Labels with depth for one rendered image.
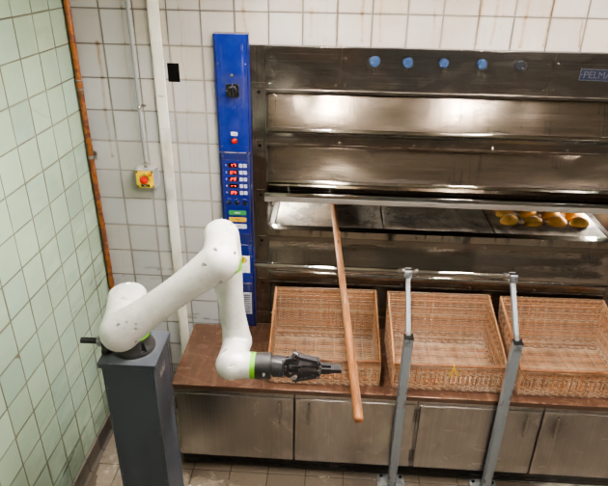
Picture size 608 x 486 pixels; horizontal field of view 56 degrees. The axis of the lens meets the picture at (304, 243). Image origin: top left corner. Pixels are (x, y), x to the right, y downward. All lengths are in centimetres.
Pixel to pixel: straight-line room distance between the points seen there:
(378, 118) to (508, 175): 70
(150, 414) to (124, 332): 47
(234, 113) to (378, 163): 74
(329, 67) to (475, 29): 66
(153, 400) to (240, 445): 107
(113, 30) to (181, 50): 32
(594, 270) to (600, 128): 77
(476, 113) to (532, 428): 155
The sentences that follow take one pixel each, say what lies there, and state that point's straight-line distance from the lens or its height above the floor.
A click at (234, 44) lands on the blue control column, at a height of 210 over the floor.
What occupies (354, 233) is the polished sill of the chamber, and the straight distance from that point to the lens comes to 302.
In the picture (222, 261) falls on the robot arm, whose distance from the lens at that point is 173.
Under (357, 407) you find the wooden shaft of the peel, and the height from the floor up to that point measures 120.
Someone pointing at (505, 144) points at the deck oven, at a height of 168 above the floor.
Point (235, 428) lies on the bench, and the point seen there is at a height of 30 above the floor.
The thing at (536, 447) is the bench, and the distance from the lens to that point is 327.
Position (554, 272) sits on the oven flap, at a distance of 331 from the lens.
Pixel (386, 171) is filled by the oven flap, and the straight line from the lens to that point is 289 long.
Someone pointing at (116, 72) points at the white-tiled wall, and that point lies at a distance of 296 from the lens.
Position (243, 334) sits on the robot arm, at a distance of 210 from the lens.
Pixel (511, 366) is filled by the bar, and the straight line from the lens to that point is 281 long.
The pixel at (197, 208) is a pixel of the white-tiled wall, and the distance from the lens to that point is 306.
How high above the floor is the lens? 248
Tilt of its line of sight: 27 degrees down
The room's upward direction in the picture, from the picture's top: 1 degrees clockwise
